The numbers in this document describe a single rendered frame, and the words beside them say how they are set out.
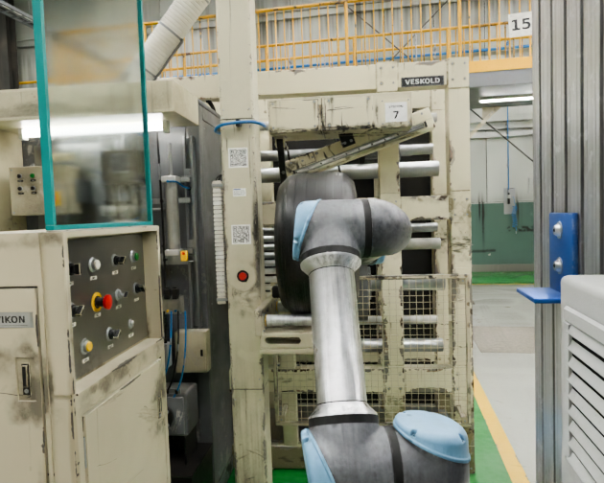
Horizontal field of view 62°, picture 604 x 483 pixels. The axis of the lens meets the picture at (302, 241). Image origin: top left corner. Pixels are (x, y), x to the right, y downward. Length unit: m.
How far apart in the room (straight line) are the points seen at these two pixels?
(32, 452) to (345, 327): 0.80
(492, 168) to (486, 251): 1.71
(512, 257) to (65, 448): 10.29
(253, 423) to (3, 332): 1.08
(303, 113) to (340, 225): 1.29
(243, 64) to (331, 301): 1.28
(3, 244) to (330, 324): 0.76
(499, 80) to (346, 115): 5.31
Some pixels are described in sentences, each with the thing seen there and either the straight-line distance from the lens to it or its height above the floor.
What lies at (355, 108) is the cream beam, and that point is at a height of 1.72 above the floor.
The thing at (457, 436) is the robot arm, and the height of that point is 0.94.
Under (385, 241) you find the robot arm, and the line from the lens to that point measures 0.95.
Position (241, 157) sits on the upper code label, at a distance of 1.92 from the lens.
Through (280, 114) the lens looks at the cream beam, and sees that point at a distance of 2.19.
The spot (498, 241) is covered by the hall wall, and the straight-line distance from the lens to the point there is 11.00.
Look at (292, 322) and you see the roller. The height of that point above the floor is 0.90.
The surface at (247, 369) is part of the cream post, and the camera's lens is 2.00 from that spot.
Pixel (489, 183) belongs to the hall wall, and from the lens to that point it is 11.04.
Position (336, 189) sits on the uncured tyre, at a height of 1.37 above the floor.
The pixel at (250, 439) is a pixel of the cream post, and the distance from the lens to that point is 2.10.
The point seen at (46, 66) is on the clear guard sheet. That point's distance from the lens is 1.27.
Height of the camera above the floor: 1.29
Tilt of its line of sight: 3 degrees down
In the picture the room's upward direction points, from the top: 2 degrees counter-clockwise
